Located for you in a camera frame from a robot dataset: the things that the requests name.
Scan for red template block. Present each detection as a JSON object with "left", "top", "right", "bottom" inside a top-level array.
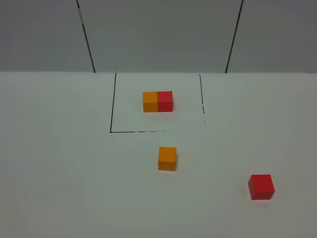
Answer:
[{"left": 158, "top": 91, "right": 173, "bottom": 112}]

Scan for orange template block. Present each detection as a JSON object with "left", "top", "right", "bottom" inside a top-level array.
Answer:
[{"left": 143, "top": 92, "right": 158, "bottom": 113}]

